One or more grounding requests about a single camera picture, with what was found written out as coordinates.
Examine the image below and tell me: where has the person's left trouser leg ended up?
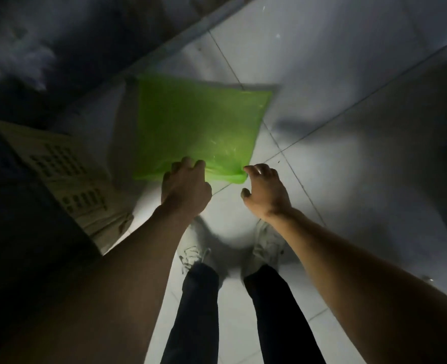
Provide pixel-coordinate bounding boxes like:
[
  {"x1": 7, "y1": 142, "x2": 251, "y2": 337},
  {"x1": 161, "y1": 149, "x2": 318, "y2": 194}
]
[{"x1": 161, "y1": 261, "x2": 221, "y2": 364}]

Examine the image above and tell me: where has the printed cardboard box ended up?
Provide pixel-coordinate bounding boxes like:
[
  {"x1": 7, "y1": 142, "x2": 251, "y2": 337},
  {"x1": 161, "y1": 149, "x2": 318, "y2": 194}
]
[{"x1": 0, "y1": 118, "x2": 135, "y2": 263}]

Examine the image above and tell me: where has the green plastic bag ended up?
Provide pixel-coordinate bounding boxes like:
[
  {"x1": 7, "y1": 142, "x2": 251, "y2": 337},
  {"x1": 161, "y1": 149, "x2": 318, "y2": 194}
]
[{"x1": 132, "y1": 75, "x2": 274, "y2": 185}]

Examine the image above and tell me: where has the person's white shoe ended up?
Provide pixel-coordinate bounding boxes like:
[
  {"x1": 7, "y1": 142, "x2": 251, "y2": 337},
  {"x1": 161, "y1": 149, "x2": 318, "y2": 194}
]
[
  {"x1": 242, "y1": 219, "x2": 288, "y2": 279},
  {"x1": 176, "y1": 219, "x2": 225, "y2": 282}
]

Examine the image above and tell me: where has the person's right trouser leg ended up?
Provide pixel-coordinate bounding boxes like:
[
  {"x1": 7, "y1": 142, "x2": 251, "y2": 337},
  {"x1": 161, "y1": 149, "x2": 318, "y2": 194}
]
[{"x1": 243, "y1": 264, "x2": 327, "y2": 364}]

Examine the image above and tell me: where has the person's left white shoe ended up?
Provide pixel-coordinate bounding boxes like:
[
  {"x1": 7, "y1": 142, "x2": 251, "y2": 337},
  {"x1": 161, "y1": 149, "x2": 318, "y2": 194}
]
[{"x1": 176, "y1": 219, "x2": 225, "y2": 282}]

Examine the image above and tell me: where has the person's right forearm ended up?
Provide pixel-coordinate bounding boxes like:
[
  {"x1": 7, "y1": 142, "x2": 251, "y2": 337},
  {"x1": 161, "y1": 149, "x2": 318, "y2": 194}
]
[{"x1": 268, "y1": 208, "x2": 447, "y2": 364}]

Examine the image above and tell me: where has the person's right white shoe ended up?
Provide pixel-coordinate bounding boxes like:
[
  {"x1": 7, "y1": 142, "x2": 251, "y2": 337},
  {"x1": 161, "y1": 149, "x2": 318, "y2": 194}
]
[{"x1": 242, "y1": 219, "x2": 288, "y2": 279}]

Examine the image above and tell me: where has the person's left forearm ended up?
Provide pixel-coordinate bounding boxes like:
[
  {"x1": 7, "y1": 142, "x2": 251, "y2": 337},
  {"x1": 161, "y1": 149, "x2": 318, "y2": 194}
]
[{"x1": 0, "y1": 204, "x2": 206, "y2": 364}]

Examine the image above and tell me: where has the person's trouser leg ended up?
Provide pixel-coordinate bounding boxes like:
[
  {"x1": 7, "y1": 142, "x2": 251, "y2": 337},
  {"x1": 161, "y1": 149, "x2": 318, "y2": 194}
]
[
  {"x1": 243, "y1": 264, "x2": 327, "y2": 364},
  {"x1": 161, "y1": 261, "x2": 221, "y2": 364}
]

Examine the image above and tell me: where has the person's right hand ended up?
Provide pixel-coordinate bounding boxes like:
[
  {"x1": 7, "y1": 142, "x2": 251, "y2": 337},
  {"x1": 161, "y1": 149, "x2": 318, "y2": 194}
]
[{"x1": 240, "y1": 164, "x2": 293, "y2": 221}]

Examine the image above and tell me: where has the person's left hand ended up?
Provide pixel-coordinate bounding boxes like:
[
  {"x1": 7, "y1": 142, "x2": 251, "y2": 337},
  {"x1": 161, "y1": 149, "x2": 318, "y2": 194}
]
[{"x1": 161, "y1": 157, "x2": 213, "y2": 221}]

